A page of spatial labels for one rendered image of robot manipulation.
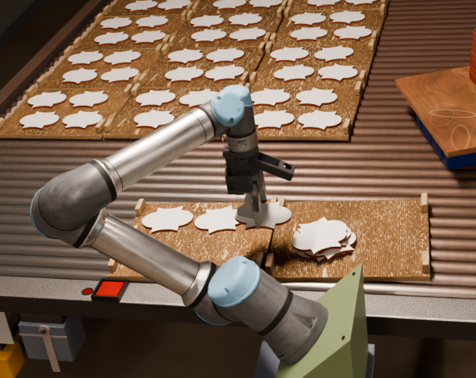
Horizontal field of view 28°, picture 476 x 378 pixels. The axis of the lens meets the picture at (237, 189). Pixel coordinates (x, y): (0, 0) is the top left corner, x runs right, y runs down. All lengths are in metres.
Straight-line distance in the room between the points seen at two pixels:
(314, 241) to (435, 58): 1.26
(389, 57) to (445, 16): 0.43
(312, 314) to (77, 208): 0.54
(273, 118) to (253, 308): 1.22
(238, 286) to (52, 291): 0.71
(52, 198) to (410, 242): 0.97
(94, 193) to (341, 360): 0.60
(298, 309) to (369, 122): 1.17
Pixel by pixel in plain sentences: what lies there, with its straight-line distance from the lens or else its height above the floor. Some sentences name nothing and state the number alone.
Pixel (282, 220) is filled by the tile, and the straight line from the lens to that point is 2.36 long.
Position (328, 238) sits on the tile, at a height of 0.98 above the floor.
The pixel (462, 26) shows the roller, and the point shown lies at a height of 0.91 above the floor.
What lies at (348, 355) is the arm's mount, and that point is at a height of 1.09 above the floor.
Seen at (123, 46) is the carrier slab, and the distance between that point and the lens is 3.88.
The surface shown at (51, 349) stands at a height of 0.76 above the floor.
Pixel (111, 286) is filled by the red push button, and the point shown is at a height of 0.93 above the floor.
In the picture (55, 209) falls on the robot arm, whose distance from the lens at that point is 1.94.
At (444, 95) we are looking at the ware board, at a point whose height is 1.04.
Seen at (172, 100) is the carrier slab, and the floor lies 0.94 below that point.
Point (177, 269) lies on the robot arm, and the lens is 2.08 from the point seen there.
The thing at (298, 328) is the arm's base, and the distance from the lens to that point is 2.00.
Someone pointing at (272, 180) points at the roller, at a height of 0.91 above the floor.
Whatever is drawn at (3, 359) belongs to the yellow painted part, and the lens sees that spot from 2.71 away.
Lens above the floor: 2.36
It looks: 31 degrees down
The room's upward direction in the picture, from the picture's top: 8 degrees counter-clockwise
